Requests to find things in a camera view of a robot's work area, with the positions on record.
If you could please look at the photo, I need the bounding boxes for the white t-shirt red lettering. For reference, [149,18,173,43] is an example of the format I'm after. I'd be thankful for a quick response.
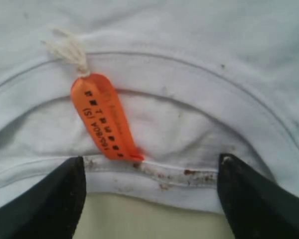
[0,0,299,213]

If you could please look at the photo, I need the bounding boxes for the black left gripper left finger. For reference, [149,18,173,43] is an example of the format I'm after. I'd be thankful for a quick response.
[0,156,86,239]

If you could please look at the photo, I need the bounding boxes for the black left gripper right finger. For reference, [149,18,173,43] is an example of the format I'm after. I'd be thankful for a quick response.
[217,153,299,239]

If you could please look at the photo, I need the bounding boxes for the orange size tag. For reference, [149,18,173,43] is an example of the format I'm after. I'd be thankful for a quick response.
[43,28,144,162]

